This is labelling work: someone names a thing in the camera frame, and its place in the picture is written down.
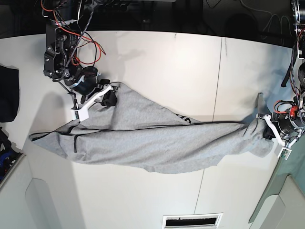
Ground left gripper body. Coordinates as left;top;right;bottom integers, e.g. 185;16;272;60
271;100;305;141

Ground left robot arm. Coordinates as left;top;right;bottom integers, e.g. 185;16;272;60
263;0;305;145

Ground dark navy cloth pile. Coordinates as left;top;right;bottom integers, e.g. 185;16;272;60
0;66;20;123

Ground blue and black clutter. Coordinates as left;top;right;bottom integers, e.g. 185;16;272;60
0;127;22;182

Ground white slotted vent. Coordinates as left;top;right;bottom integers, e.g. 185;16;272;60
162;213;223;229

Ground black round floor object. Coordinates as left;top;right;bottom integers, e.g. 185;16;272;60
224;13;258;40

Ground grey cables on floor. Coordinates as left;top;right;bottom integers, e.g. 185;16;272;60
204;0;294;36

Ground grey t-shirt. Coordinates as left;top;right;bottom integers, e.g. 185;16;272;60
29;82;274;174

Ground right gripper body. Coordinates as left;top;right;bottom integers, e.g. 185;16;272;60
64;68;110;100

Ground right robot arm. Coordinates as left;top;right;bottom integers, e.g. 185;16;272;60
40;0;110;108

